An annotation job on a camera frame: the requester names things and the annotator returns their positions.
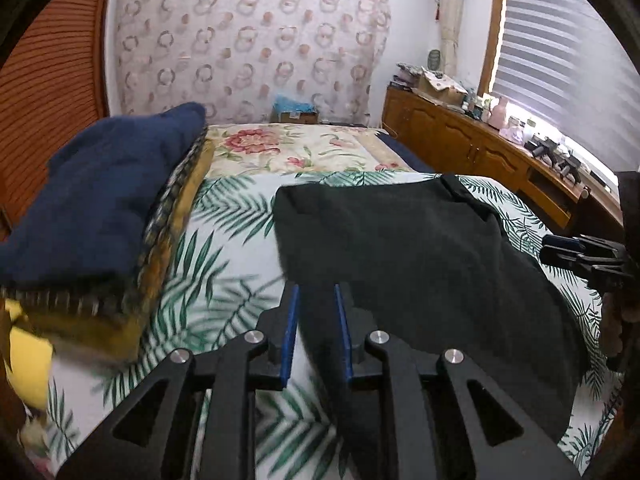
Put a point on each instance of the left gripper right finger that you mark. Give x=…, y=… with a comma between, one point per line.
x=440, y=416

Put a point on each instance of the wooden louvered wardrobe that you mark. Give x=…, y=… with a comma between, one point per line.
x=52, y=87

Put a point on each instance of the palm leaf bedsheet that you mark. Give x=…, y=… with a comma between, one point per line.
x=226, y=271

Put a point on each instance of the mustard folded garment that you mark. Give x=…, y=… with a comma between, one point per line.
x=118, y=341

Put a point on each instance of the cardboard box with blue items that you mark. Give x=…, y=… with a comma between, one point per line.
x=289, y=111

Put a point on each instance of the wooden sideboard cabinet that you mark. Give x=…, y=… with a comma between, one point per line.
x=455, y=144

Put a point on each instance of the navy folded garment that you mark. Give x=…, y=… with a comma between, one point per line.
x=89, y=218

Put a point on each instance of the open cardboard box on cabinet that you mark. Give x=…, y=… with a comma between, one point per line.
x=442, y=88

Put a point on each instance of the yellow cloth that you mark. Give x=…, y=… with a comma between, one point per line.
x=26, y=357

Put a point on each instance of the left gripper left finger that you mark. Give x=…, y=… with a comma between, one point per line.
x=194, y=411

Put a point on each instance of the black printed t-shirt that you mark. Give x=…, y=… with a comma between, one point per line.
x=435, y=267

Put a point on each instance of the navy blue blanket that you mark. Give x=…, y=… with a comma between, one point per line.
x=413, y=161

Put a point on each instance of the patterned sheer curtain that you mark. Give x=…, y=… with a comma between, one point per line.
x=237, y=57

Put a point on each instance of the floral blanket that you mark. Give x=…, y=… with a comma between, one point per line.
x=292, y=148

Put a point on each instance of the striped window blind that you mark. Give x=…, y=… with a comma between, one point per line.
x=558, y=60

